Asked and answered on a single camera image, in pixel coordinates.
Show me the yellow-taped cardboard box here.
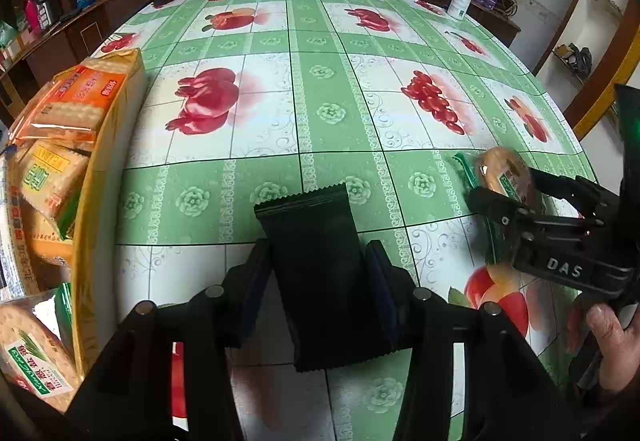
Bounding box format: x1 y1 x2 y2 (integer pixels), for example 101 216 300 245
0 47 148 414

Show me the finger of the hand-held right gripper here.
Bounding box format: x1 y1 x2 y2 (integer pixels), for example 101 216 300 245
527 167 608 222
467 187 538 242

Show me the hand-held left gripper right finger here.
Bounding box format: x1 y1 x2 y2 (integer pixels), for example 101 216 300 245
364 240 583 441

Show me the round biscuit green packet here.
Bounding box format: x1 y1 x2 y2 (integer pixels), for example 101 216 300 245
452 146 543 267
0 283 83 414

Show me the light green packet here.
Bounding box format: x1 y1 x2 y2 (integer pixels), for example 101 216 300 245
0 18 21 47

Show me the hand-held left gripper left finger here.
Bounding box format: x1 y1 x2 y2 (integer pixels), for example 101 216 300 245
65 237 273 441

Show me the green fruit print tablecloth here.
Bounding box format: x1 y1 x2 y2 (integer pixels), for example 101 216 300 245
75 0 601 441

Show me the person's right hand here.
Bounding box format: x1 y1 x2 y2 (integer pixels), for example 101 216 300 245
567 298 640 394

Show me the dark green snack packet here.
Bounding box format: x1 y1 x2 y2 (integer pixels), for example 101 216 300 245
252 184 413 374

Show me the yellow green cracker packet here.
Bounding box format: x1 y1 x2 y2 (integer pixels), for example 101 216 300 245
17 141 91 239

